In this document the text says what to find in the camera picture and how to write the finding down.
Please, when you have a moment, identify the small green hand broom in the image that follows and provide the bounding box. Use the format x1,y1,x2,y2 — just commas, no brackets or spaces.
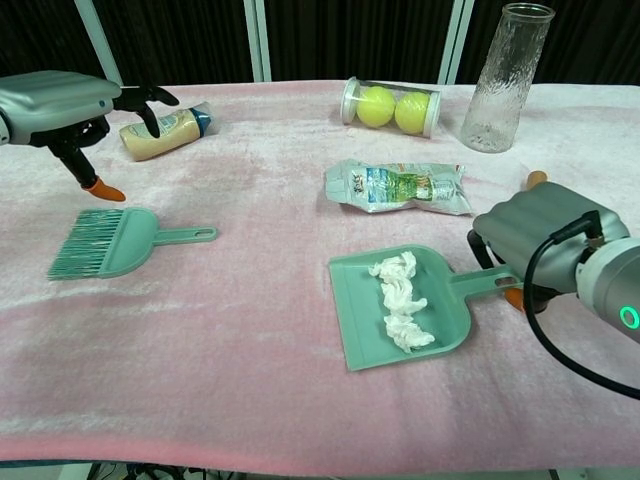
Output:
46,206,220,281

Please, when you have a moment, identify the clear plastic ball tube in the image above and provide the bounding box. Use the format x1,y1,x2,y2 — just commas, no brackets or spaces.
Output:
340,75,443,139

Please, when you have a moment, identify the white partition post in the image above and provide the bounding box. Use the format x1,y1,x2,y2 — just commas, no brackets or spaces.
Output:
242,0,274,84
73,0,125,90
438,0,475,86

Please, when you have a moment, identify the pink velvet tablecloth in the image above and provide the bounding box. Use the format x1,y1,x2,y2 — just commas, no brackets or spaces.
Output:
0,81,640,475

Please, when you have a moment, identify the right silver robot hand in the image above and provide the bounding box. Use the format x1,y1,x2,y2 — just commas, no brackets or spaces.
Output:
467,181,632,314

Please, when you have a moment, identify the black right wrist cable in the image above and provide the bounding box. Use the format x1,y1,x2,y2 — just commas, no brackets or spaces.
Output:
521,209,640,401

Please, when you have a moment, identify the green white snack packet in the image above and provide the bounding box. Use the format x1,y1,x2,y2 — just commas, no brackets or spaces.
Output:
324,158,474,217

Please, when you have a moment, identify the white paper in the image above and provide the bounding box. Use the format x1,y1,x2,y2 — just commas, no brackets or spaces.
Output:
368,250,437,352

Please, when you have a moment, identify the wooden stick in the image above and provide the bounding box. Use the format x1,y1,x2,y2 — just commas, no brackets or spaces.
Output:
521,170,549,192

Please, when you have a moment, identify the yellow ball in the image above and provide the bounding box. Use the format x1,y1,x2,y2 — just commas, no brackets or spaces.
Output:
355,85,398,127
394,90,432,136

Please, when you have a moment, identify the clear textured glass vase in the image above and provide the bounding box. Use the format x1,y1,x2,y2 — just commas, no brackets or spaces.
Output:
459,2,558,153

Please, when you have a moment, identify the green plastic dustpan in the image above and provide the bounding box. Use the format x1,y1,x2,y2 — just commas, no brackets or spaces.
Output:
327,244,524,373

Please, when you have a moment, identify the beige sauce squeeze bottle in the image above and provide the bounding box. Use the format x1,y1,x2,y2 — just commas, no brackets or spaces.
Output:
118,100,218,163

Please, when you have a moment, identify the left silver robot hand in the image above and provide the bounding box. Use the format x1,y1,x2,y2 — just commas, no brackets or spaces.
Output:
0,70,181,203

